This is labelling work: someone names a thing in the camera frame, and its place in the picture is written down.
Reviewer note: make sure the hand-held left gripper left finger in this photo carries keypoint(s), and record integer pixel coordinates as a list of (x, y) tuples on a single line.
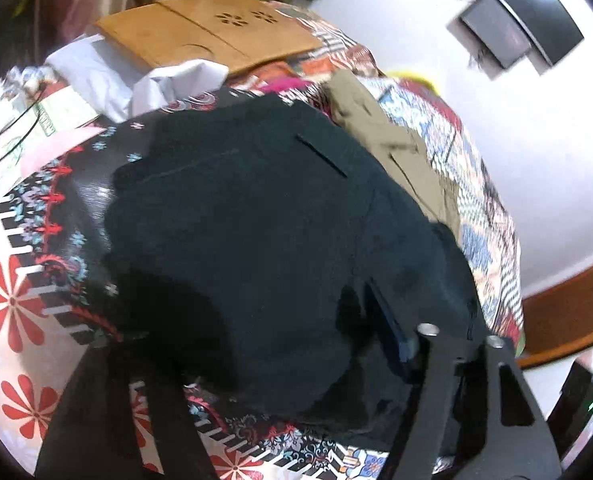
[(101, 410)]

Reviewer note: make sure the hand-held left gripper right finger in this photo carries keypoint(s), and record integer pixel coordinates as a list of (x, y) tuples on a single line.
[(441, 410)]

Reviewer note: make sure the black pants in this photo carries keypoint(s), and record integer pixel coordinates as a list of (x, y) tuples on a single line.
[(256, 240)]

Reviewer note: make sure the khaki pants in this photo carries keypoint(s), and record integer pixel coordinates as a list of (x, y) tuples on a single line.
[(401, 160)]

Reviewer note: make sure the patchwork printed bedspread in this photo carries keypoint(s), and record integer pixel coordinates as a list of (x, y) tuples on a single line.
[(16, 310)]

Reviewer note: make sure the pink paper sheet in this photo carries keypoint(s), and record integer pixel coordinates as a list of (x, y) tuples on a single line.
[(61, 152)]

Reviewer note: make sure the white cloth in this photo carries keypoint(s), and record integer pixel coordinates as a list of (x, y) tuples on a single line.
[(126, 80)]

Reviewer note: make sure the wooden lap desk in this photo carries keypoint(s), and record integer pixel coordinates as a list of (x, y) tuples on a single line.
[(211, 30)]

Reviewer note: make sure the striped red curtain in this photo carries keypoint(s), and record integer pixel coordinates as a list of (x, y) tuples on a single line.
[(86, 0)]

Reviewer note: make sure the black wall television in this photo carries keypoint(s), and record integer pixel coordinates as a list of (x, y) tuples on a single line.
[(541, 15)]

